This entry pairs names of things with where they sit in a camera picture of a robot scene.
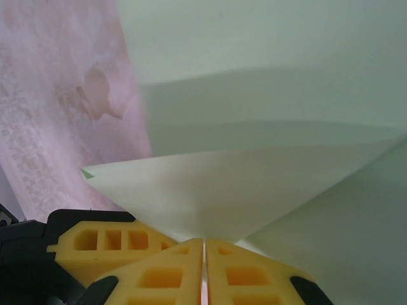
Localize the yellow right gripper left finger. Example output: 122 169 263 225
81 238 205 305

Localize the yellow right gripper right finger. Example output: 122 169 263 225
205 238 335 305

